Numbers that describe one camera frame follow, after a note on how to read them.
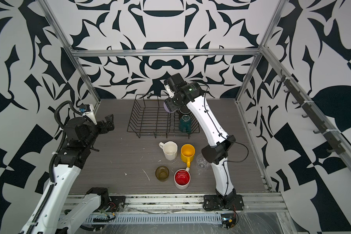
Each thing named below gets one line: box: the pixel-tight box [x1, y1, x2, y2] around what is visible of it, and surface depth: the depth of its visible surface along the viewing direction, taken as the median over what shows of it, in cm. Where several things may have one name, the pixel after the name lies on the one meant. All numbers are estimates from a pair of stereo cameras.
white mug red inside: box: [174, 167, 192, 190], surface depth 79 cm
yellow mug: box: [180, 143, 196, 169], surface depth 86 cm
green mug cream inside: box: [178, 114, 192, 134], surface depth 96 cm
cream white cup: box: [158, 140, 178, 161], surface depth 87 cm
